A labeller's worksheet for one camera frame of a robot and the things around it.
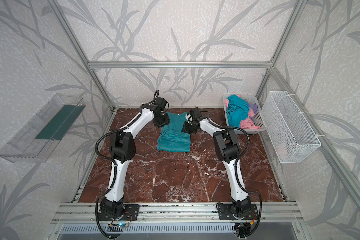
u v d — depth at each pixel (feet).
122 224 2.32
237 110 3.45
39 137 2.10
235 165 2.00
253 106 3.68
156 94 2.96
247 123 3.41
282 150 2.38
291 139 2.00
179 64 3.17
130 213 2.37
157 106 2.49
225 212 2.39
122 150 1.96
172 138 3.24
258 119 3.46
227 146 1.99
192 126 2.98
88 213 2.47
